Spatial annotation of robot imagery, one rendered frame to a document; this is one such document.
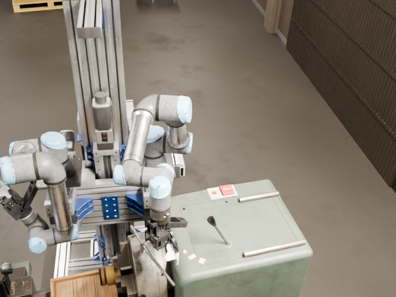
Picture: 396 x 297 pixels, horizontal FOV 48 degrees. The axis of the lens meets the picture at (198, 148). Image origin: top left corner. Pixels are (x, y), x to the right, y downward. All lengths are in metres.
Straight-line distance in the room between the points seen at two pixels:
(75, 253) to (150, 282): 1.45
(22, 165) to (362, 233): 2.86
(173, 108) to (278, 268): 0.80
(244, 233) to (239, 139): 2.73
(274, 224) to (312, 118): 3.23
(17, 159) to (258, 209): 1.07
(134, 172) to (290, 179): 2.76
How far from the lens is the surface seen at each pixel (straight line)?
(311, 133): 4.90
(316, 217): 3.94
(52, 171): 1.89
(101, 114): 2.27
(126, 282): 1.98
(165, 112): 1.87
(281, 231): 2.01
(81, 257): 3.26
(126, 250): 2.00
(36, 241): 2.12
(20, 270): 2.29
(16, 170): 1.88
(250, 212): 2.06
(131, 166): 1.64
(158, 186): 1.51
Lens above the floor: 2.71
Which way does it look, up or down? 38 degrees down
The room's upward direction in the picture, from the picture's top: 3 degrees clockwise
